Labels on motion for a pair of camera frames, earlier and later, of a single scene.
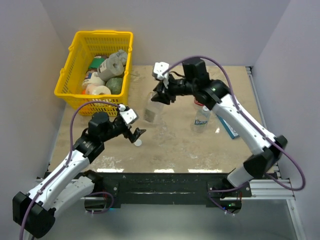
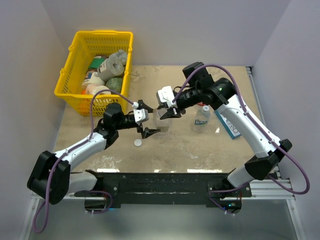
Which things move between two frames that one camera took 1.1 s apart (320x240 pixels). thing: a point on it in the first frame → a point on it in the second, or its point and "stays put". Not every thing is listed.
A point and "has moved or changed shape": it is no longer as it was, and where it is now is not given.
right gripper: x=161 y=88 → x=174 y=111
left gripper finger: x=137 y=132 → x=147 y=131
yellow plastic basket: x=85 y=46 stays put
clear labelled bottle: x=201 y=120 stays put
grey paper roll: x=112 y=66 stays put
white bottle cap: x=138 y=142 stays put
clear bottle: x=154 y=111 has moved or changed shape
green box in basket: x=97 y=62 stays put
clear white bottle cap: x=205 y=108 stays put
